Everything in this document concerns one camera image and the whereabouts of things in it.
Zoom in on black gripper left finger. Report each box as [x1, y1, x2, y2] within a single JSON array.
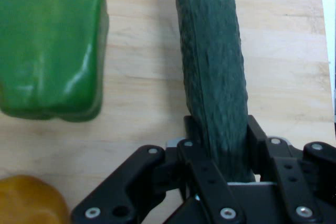
[[70, 115, 247, 224]]

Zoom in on green bell pepper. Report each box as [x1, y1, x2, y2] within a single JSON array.
[[0, 0, 110, 123]]

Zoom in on dark green cucumber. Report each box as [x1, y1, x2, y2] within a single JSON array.
[[173, 0, 256, 184]]

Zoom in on yellow brown pepper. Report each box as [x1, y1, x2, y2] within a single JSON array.
[[0, 174, 71, 224]]

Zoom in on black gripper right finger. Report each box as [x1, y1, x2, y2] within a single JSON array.
[[246, 115, 336, 224]]

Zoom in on wooden cutting board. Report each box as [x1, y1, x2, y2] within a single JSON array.
[[0, 0, 336, 224]]

